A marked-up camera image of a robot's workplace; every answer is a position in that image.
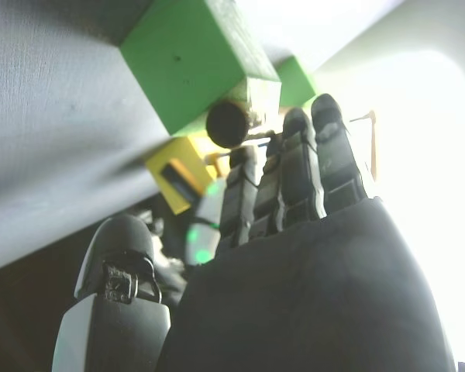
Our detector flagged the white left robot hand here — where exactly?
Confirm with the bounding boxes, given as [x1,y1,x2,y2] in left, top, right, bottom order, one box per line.
[52,93,456,372]

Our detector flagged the brown wooden dowel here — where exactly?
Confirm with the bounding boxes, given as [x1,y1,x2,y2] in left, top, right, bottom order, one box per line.
[205,98,275,150]

